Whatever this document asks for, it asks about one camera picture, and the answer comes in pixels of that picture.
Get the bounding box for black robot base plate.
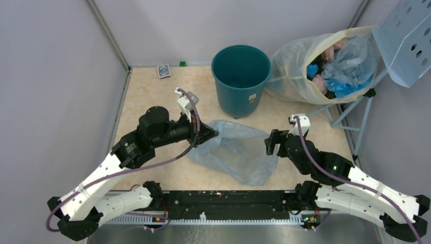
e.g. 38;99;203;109
131;190;332;221

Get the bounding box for large translucent sack of bags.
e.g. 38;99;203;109
265;26;380;105

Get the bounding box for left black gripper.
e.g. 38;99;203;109
152;108;219;148

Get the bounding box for playing card deck box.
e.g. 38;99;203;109
157;64;171;79

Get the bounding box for perforated white metal panel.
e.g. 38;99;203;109
372;0;430;87

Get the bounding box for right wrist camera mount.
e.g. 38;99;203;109
288;113;311;138

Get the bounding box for teal plastic trash bin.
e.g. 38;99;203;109
211;45;271;119

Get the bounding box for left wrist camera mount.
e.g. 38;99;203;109
175;87;199;118

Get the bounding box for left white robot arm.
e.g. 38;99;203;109
47;106;218;241

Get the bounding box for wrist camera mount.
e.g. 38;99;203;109
175;87;199;118
288;113;311;138

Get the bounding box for light blue trash bag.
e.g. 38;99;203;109
187;119;279;187

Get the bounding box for white cable comb strip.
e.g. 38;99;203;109
105;212;304;226

